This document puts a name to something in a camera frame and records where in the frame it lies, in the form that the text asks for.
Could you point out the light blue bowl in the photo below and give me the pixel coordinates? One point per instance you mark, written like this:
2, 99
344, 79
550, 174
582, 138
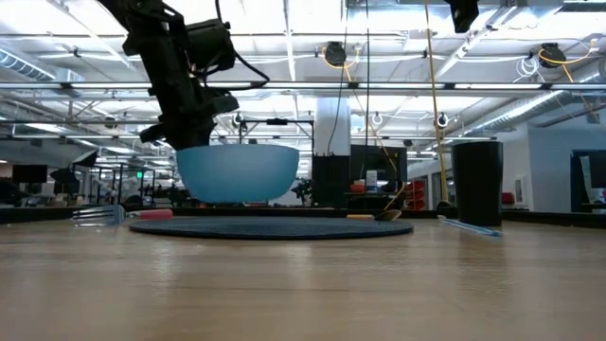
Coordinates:
237, 175

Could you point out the black cabinet below pillar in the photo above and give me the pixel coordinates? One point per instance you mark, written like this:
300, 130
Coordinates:
331, 182

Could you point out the round dark woven placemat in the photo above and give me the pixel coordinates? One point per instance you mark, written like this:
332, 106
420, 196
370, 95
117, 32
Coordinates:
270, 228

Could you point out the white pillar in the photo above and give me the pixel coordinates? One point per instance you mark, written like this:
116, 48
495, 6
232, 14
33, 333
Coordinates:
332, 125

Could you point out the light blue straw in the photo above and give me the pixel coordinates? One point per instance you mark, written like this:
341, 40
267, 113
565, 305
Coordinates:
468, 227

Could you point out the red seat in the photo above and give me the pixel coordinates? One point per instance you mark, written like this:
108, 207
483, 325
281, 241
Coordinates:
507, 198

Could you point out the black metal frame rig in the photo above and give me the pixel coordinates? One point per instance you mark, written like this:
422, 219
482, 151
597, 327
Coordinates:
277, 121

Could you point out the dark wide cabinet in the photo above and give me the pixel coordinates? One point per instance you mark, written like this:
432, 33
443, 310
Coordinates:
379, 158

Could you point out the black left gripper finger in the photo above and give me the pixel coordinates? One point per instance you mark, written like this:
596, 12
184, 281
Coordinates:
152, 134
189, 137

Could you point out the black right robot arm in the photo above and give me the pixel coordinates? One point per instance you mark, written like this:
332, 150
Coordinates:
463, 14

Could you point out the tall black cup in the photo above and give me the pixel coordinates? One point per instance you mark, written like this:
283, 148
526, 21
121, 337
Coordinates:
477, 184

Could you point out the black monitor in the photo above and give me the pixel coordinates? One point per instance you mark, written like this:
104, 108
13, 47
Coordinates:
29, 174

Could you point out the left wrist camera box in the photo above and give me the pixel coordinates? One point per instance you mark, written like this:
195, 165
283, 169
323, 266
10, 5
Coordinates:
210, 45

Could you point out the red storage bins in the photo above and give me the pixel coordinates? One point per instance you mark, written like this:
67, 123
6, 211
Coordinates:
415, 194

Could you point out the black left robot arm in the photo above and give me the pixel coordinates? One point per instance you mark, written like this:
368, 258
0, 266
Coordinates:
142, 19

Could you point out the white bottle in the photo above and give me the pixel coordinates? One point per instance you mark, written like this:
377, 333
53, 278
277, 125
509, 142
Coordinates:
371, 180

